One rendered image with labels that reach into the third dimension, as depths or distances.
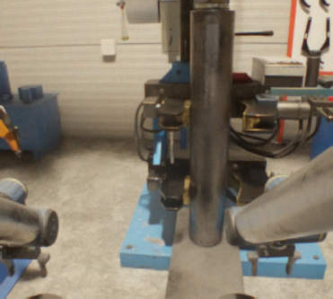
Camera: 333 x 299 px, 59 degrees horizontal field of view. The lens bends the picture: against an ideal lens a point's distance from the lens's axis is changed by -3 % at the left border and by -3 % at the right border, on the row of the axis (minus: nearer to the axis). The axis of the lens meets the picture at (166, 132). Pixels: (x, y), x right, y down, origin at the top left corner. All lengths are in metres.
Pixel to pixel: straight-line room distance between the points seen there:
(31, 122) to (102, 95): 0.93
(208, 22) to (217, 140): 0.58
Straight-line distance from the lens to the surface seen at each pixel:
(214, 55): 1.45
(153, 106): 1.66
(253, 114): 1.48
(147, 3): 2.36
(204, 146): 1.57
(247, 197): 1.69
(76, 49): 3.85
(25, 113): 3.47
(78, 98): 3.96
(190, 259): 1.84
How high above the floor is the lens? 1.42
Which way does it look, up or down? 20 degrees down
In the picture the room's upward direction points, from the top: 1 degrees counter-clockwise
